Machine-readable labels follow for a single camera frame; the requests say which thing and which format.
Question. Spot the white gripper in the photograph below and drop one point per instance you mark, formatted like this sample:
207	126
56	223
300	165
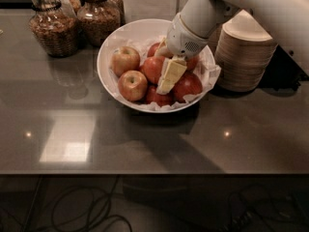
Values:
182	40

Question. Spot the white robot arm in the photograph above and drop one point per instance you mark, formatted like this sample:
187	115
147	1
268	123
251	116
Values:
287	21

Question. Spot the red apple back centre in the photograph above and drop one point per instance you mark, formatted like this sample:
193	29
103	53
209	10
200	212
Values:
152	50

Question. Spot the red apple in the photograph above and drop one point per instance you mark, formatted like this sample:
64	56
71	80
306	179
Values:
160	100
192	63
152	68
152	50
189	84

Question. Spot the red apple back right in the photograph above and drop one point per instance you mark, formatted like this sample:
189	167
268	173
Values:
192	63

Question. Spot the red apple front right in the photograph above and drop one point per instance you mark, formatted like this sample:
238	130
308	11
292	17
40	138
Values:
189	84

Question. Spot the white bowl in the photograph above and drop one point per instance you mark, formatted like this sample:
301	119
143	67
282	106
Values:
144	28

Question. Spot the yellow-red apple back left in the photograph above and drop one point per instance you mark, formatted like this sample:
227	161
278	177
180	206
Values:
124	58

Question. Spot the yellow-red apple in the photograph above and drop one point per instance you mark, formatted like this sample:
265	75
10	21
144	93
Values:
124	58
133	85

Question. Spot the red apple front centre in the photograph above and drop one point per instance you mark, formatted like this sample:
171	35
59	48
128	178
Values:
160	100

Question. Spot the yellow-red apple front left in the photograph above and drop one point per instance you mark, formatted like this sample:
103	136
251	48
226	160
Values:
133	85

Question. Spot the white paper liner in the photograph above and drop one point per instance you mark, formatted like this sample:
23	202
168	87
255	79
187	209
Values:
206	70

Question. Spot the rear stack paper bowls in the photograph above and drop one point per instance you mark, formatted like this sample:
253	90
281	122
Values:
214	38

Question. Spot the stack paper bowls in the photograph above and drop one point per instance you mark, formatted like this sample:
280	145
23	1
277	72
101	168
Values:
214	38
243	52

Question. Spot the front stack paper bowls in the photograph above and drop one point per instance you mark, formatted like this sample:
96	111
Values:
243	52

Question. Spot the right glass granola jar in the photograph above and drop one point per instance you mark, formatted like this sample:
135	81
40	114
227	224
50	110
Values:
98	19

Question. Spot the glass granola jar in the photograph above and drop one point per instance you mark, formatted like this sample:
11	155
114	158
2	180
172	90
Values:
98	19
55	31

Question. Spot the rear glass jar left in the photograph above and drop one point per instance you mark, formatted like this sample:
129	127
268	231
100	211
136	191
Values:
71	7

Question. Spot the left glass granola jar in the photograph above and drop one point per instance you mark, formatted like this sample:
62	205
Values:
55	31

